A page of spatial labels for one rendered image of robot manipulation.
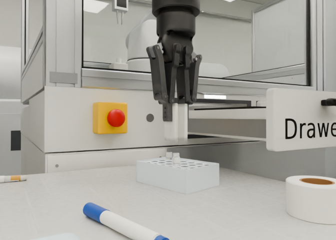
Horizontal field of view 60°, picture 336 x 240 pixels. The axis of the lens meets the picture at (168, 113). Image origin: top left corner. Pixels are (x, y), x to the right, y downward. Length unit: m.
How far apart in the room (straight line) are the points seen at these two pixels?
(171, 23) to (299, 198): 0.35
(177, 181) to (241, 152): 0.51
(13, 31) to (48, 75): 3.34
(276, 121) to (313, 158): 0.71
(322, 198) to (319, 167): 0.89
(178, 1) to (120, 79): 0.27
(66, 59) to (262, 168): 0.69
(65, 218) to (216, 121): 0.41
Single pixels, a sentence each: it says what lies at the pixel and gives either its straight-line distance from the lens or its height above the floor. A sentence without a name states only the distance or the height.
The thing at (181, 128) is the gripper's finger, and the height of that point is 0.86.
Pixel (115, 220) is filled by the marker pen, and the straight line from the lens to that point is 0.32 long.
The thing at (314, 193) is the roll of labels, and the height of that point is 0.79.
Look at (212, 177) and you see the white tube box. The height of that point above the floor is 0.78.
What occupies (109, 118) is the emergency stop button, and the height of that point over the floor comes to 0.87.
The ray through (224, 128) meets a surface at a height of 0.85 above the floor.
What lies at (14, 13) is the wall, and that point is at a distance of 4.08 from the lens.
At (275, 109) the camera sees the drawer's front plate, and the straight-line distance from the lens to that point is 0.53.
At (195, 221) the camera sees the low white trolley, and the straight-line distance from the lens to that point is 0.35.
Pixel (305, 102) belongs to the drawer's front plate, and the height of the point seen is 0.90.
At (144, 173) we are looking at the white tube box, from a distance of 0.53.
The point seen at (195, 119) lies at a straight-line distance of 0.73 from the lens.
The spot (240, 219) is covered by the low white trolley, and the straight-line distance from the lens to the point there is 0.37.
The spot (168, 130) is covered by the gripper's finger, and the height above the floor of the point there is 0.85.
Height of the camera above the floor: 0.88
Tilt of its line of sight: 1 degrees up
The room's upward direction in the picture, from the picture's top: straight up
